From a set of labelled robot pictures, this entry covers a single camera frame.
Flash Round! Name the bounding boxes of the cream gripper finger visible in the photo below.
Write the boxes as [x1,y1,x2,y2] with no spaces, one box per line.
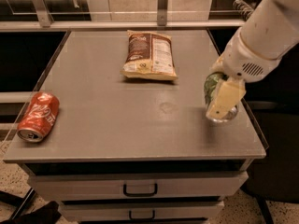
[209,77,246,118]
[210,55,224,73]

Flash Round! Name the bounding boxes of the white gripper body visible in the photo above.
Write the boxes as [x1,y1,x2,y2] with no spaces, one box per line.
[220,27,282,83]

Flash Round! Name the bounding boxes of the green 7up can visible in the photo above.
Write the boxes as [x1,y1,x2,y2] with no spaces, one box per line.
[204,72,238,123]

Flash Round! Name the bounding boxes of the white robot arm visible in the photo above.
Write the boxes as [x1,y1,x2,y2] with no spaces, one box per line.
[206,0,299,122]

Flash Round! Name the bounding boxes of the grey drawer cabinet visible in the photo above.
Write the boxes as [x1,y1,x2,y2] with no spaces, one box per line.
[5,30,265,224]

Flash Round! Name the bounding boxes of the red coca-cola can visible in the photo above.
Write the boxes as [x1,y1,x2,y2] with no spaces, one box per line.
[17,91,60,143]

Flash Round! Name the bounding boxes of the brown chip bag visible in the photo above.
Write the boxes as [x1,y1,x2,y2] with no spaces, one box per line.
[121,30,178,81]

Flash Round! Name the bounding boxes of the metal railing frame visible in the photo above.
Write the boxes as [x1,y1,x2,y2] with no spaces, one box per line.
[0,0,244,32]

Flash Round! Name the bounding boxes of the drawer with black handle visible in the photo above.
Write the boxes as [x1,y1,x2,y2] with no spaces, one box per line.
[23,161,248,203]
[59,201,224,222]

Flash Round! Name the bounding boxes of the top drawer with black handle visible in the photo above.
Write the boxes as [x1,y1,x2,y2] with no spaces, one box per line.
[23,161,248,203]

